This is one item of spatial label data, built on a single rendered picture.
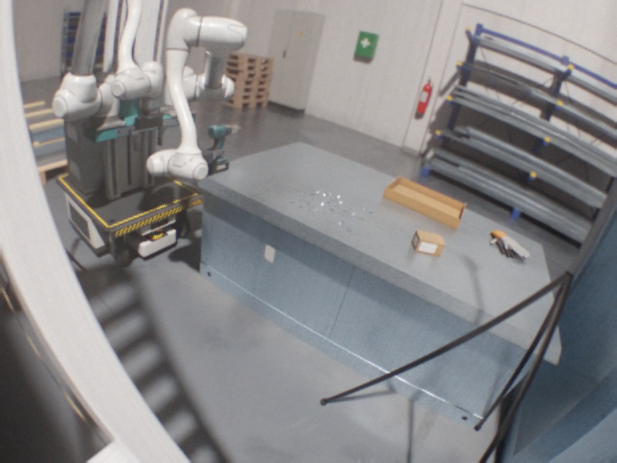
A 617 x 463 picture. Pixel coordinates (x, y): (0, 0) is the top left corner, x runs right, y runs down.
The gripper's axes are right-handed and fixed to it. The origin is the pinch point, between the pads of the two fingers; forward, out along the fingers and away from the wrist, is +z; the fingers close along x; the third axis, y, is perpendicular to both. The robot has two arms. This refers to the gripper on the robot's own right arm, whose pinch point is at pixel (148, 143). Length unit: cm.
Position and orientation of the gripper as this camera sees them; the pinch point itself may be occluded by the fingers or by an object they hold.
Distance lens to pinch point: 163.1
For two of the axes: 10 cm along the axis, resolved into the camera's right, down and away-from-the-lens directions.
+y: -8.2, -4.2, 3.8
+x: -5.4, 3.4, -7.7
